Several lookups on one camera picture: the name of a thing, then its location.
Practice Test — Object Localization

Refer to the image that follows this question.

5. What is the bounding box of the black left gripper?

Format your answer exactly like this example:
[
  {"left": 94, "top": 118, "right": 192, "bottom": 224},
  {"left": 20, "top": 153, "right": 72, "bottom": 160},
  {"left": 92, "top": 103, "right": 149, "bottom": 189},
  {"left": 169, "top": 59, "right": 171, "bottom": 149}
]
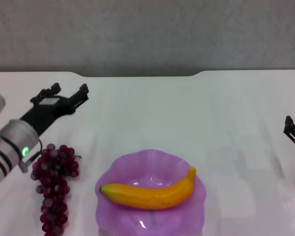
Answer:
[{"left": 20, "top": 83, "right": 90, "bottom": 139}]

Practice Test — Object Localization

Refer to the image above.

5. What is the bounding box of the dark red grape bunch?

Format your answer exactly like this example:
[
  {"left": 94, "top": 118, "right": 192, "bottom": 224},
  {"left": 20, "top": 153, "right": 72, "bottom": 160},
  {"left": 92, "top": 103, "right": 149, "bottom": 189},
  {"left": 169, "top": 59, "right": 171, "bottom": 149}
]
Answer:
[{"left": 30, "top": 144, "right": 83, "bottom": 236}]

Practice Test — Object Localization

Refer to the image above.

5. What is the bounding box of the yellow banana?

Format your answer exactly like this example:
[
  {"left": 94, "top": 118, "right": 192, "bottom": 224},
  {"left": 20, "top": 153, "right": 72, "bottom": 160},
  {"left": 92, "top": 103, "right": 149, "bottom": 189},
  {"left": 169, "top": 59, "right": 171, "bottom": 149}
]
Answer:
[{"left": 99, "top": 166, "right": 197, "bottom": 210}]

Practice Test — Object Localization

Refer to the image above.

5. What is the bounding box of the purple translucent wavy plate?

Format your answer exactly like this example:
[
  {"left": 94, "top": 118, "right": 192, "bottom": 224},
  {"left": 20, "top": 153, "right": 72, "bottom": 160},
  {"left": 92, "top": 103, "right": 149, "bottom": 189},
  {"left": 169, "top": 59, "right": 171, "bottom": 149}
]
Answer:
[{"left": 95, "top": 148, "right": 207, "bottom": 236}]

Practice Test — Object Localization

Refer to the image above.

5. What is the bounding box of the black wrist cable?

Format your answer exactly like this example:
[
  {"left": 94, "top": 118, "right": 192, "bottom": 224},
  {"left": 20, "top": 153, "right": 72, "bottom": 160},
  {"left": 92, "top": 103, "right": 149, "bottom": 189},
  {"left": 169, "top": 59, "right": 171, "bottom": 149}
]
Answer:
[{"left": 19, "top": 139, "right": 43, "bottom": 173}]

